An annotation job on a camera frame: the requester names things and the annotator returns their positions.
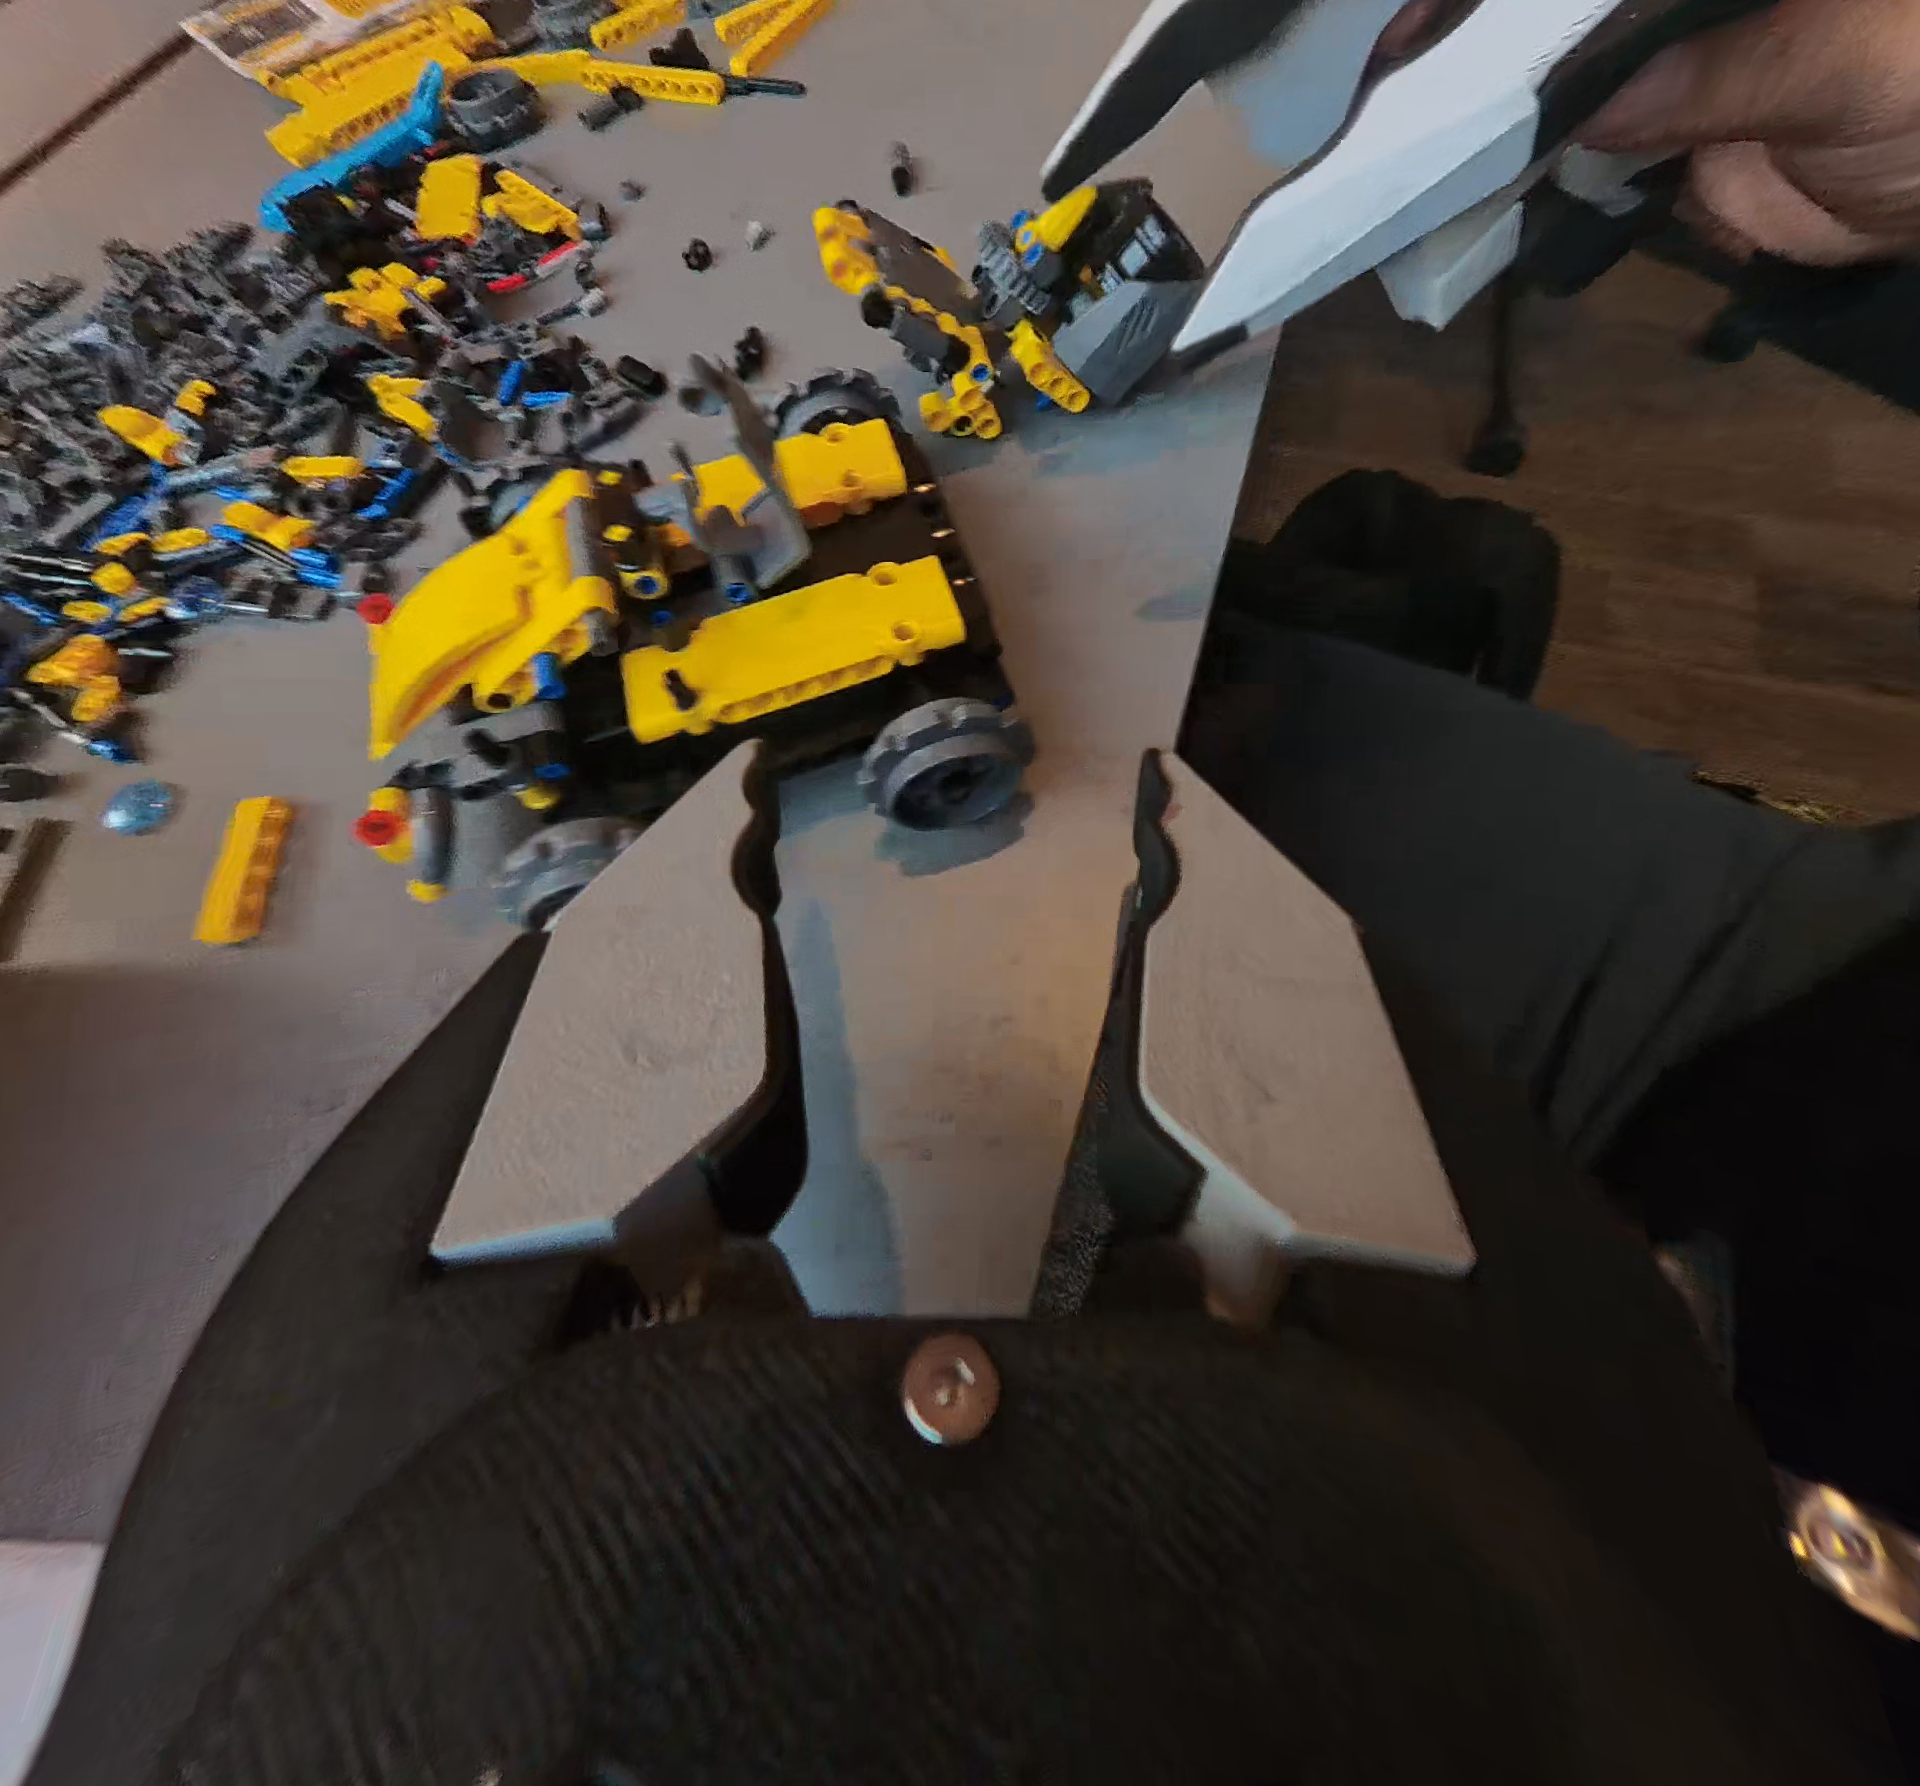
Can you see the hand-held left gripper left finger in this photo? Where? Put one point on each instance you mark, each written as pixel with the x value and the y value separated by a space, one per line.
pixel 631 1037

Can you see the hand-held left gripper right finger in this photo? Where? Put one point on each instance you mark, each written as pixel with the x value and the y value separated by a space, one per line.
pixel 1293 1064

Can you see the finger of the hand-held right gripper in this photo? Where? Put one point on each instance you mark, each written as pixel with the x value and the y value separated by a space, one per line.
pixel 1441 121
pixel 1184 15

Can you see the yellow grey toy brick assembly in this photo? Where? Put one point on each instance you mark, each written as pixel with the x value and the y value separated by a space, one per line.
pixel 977 318

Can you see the yellow black toy brick vehicle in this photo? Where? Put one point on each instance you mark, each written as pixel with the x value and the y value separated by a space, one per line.
pixel 782 647

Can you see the grey desk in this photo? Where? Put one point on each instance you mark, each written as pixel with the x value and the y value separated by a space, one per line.
pixel 1052 571

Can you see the person's right hand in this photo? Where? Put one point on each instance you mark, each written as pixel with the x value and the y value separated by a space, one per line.
pixel 1818 105

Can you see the black swivel chair base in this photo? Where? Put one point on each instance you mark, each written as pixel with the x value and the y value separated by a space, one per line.
pixel 1501 376

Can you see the yellow toy beam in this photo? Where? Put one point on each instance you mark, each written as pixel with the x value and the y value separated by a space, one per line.
pixel 244 870

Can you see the blue translucent round piece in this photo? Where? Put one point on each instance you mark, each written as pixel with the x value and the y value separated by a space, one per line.
pixel 140 808

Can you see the pile of loose toy bricks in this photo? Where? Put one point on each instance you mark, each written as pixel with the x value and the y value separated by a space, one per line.
pixel 301 393

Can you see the white board base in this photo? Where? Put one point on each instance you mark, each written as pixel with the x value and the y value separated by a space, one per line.
pixel 38 1637

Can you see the yellow printed leaflet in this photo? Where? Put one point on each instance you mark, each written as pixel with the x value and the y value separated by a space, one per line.
pixel 301 10

